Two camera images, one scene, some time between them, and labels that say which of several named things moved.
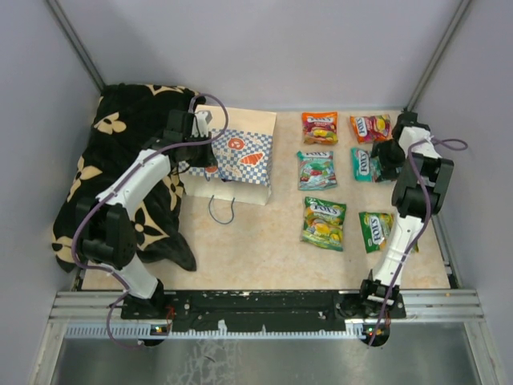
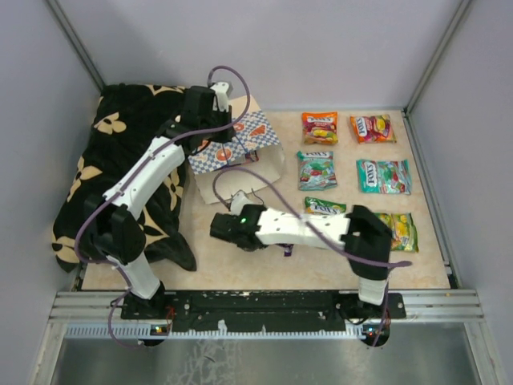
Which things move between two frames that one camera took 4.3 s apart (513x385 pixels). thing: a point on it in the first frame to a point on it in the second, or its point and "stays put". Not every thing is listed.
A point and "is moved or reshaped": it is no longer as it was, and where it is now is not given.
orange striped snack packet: [321, 127] stays put
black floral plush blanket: [127, 118] stays put
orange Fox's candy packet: [369, 128] stays put
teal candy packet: [316, 170] stays put
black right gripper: [387, 170] to [262, 246]
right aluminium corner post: [462, 8] stays put
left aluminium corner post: [78, 44] stays put
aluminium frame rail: [454, 305] stays put
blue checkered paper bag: [244, 154] is moved or reshaped
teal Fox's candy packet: [366, 167] is moved or reshaped
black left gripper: [208, 160] to [225, 135]
